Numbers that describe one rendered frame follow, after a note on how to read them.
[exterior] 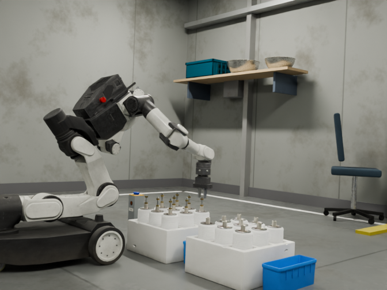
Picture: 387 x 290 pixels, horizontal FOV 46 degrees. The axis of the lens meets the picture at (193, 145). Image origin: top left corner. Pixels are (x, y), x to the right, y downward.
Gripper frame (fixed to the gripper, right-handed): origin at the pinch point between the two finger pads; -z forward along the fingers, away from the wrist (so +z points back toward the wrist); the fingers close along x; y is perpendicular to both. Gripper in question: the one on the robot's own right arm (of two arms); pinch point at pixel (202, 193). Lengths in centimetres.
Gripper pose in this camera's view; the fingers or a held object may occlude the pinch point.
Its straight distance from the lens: 273.1
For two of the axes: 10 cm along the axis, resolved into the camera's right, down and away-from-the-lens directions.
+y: -5.0, -0.2, -8.7
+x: -8.6, -0.4, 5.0
